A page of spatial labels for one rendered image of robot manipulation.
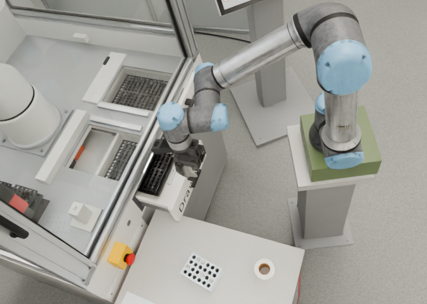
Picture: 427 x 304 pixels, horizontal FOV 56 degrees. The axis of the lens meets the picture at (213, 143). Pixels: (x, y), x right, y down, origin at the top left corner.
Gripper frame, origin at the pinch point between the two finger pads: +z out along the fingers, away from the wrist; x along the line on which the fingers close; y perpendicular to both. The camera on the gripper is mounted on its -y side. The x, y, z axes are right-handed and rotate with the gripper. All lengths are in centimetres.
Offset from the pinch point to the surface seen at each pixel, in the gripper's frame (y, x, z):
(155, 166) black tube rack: -16.2, 2.1, 9.6
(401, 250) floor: 88, 26, 94
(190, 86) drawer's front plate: -14.7, 38.6, 4.9
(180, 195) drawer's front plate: -1.0, -7.9, 5.3
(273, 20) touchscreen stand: 3, 102, 24
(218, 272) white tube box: 18.3, -26.7, 16.4
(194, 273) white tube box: 10.1, -29.4, 16.6
